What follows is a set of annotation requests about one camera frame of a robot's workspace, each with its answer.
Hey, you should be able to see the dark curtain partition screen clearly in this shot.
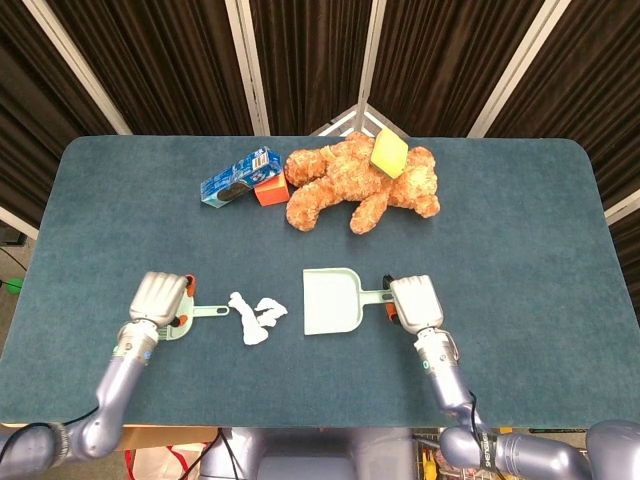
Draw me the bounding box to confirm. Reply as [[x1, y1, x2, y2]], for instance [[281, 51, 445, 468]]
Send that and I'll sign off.
[[247, 0, 389, 137], [0, 0, 131, 241], [47, 0, 271, 137], [367, 0, 556, 139], [487, 0, 640, 281]]

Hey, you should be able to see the teal felt table cover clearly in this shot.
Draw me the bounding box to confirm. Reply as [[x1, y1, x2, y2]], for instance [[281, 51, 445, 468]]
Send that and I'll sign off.
[[0, 135, 640, 430]]

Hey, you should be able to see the small white paper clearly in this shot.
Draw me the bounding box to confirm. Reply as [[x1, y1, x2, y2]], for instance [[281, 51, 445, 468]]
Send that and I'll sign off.
[[253, 296, 290, 327]]

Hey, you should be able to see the orange cube block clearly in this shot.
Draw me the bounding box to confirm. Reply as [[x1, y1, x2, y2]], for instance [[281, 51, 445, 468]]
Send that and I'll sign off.
[[253, 172, 291, 207]]

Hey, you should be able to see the grey robot torso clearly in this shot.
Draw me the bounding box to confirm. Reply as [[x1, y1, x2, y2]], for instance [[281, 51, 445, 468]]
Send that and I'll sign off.
[[199, 427, 441, 480]]

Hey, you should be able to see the blue cookie box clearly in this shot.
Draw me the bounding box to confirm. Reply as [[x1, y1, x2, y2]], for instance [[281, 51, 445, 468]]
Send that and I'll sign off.
[[199, 145, 284, 209]]

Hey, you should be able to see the yellow green sponge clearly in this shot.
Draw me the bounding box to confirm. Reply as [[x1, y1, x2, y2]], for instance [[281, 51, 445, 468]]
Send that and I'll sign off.
[[369, 128, 410, 180]]

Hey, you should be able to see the mint green hand brush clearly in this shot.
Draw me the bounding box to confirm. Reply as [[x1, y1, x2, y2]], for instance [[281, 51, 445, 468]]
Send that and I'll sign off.
[[157, 292, 231, 342]]

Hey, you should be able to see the brown teddy bear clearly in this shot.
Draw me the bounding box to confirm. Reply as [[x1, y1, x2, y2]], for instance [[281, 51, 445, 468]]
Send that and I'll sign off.
[[283, 130, 441, 235]]

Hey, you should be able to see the mint green dustpan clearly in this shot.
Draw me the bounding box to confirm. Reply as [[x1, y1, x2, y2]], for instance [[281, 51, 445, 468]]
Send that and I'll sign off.
[[302, 268, 396, 336]]

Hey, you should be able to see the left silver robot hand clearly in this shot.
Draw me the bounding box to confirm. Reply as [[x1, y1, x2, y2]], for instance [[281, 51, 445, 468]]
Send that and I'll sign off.
[[128, 271, 199, 332]]

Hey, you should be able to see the red white bag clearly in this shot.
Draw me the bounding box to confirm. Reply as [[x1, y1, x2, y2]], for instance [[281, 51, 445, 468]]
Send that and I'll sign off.
[[124, 442, 214, 480]]

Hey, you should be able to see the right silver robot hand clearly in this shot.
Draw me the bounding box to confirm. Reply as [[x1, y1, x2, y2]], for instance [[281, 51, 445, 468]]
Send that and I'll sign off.
[[382, 273, 447, 334]]

